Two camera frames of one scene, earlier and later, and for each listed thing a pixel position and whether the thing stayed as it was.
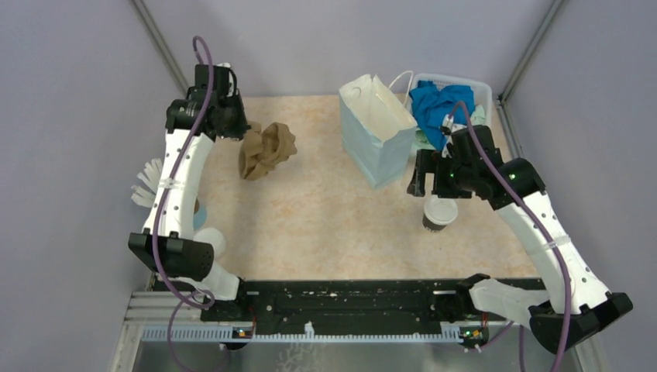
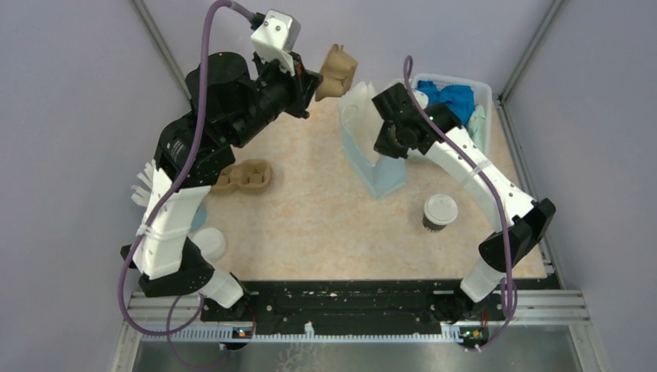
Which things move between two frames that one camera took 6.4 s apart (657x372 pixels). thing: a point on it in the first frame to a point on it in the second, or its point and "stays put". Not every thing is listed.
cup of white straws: (144, 192) stays put
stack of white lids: (216, 239) stays put
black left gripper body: (236, 120) to (285, 92)
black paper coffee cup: (432, 226) stays put
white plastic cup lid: (440, 211) stays put
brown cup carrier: (263, 147) to (336, 74)
